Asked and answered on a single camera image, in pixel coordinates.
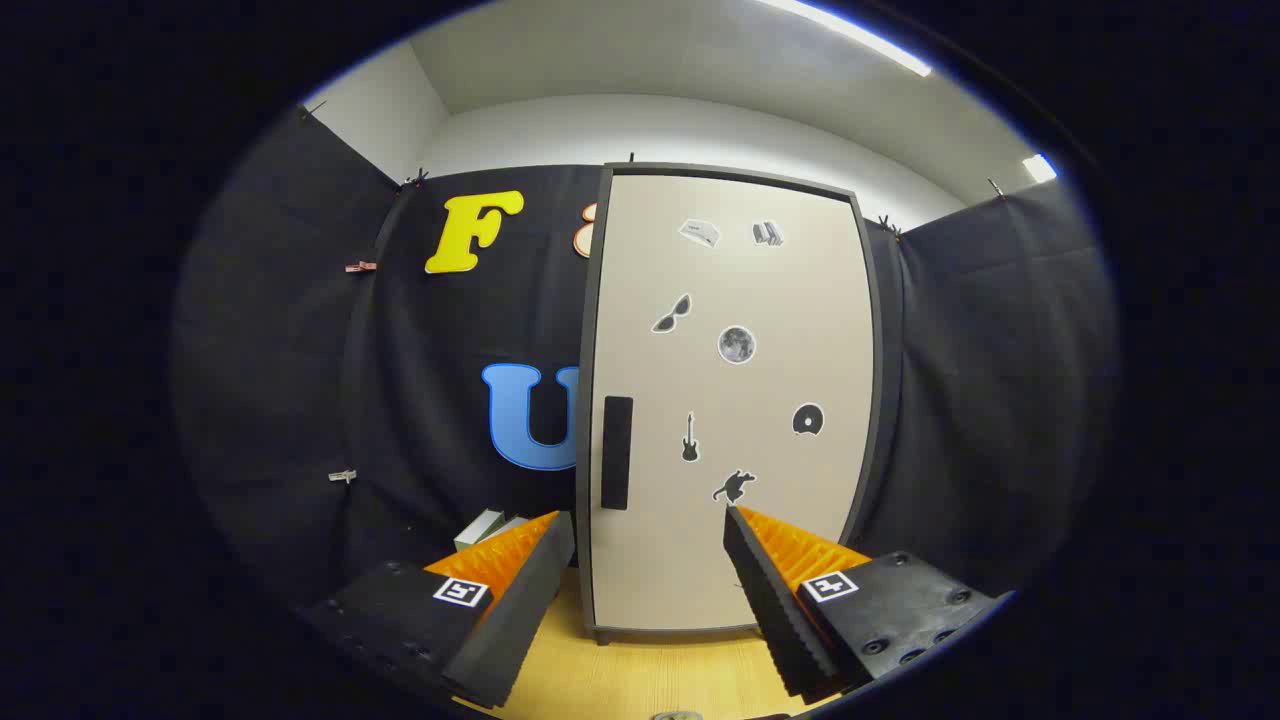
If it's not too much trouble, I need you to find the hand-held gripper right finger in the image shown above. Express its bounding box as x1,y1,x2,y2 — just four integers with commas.
722,505,1001,706

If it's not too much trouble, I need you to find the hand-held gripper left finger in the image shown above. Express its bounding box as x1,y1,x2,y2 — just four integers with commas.
300,510,577,711

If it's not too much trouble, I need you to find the green book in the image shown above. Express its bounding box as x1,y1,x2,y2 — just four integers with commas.
455,508,506,553

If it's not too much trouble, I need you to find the grey cabinet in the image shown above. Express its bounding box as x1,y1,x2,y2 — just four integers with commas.
575,162,906,646

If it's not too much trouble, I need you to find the black backdrop cloth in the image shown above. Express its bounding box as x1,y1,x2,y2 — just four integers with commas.
170,100,1121,611

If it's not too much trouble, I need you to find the long ceiling light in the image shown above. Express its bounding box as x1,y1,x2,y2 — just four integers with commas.
760,0,933,78

